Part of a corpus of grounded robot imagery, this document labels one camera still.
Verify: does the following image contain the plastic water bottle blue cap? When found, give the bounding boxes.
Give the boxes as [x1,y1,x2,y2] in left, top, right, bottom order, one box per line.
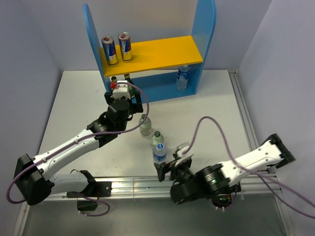
[153,143,167,163]

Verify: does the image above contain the red bull can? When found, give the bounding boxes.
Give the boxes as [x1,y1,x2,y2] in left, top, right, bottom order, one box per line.
[101,35,118,66]
[118,32,132,62]

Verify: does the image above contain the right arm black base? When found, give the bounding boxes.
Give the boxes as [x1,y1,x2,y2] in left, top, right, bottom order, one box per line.
[200,182,242,208]

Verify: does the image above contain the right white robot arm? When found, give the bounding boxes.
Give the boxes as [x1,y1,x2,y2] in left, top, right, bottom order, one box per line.
[154,134,295,204]

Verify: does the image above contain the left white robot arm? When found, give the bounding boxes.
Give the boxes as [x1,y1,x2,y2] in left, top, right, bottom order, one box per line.
[13,91,143,206]

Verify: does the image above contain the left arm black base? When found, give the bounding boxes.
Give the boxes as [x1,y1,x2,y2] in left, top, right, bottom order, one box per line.
[66,181,112,216]

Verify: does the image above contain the blue and yellow shelf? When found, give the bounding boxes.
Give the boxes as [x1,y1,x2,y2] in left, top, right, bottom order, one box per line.
[83,0,217,102]

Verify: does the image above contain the green bottle red label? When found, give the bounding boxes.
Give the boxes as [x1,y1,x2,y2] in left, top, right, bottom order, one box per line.
[111,76,117,84]

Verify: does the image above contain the green bottle yellow label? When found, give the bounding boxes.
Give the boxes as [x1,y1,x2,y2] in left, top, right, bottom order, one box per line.
[124,74,135,99]

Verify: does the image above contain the clear glass bottle green cap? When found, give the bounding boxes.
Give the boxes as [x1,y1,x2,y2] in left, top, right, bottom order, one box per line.
[138,114,152,136]

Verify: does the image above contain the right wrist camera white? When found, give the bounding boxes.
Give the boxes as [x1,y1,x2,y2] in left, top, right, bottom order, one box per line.
[173,143,190,157]

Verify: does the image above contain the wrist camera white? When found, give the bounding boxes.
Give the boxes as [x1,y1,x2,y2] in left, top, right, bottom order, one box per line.
[173,143,190,157]
[110,80,131,99]

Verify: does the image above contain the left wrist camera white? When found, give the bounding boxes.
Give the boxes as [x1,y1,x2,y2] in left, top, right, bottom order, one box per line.
[110,80,131,99]

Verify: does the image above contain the aluminium rail frame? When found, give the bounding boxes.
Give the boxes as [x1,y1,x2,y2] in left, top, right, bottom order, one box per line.
[14,70,285,236]

